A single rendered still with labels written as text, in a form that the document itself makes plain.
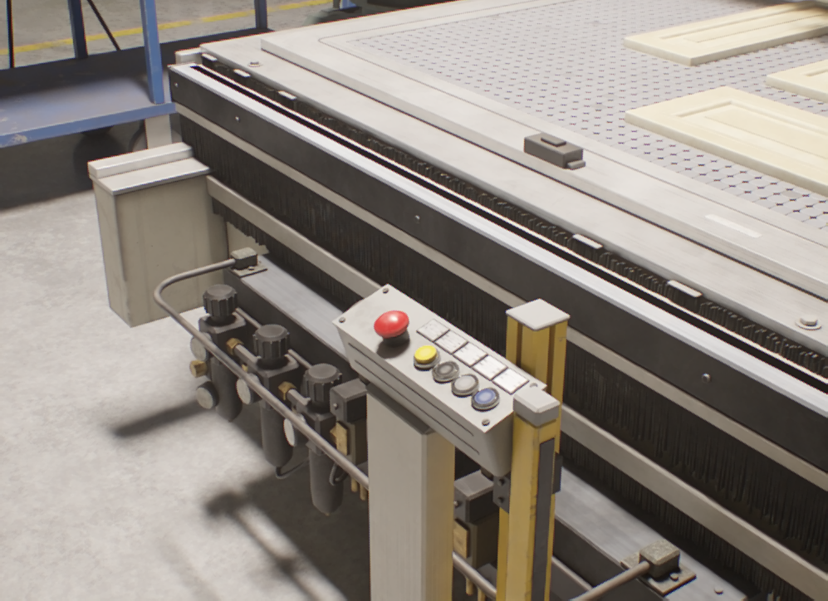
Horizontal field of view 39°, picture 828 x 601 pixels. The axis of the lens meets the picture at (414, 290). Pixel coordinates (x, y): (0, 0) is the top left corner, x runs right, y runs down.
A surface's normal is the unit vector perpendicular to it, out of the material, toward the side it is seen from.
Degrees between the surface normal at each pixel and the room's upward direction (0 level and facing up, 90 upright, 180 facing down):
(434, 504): 90
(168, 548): 0
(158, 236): 90
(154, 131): 90
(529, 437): 90
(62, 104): 0
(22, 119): 0
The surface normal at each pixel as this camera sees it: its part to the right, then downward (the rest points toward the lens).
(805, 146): 0.00, -0.89
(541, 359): 0.58, 0.36
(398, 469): -0.81, 0.26
